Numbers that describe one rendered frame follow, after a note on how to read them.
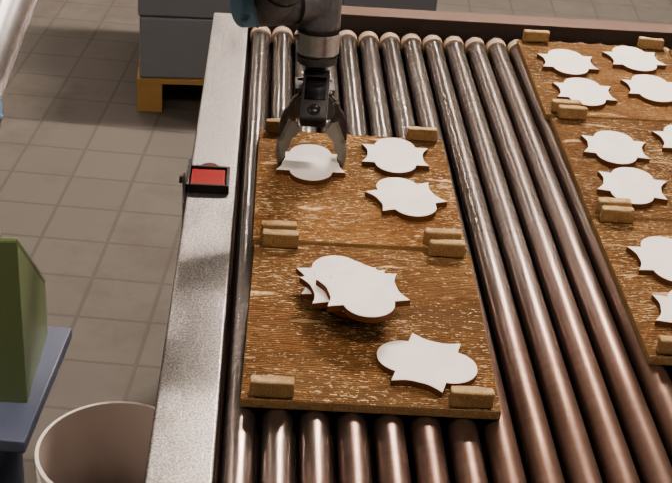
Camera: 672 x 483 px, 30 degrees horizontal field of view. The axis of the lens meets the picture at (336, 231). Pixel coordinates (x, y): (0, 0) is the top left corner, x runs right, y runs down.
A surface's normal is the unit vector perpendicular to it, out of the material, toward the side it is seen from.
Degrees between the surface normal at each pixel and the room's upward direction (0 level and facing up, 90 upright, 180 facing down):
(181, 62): 90
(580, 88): 0
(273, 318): 0
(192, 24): 90
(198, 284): 0
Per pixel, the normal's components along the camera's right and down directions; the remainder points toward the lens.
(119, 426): 0.09, 0.45
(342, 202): 0.07, -0.86
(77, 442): 0.69, 0.36
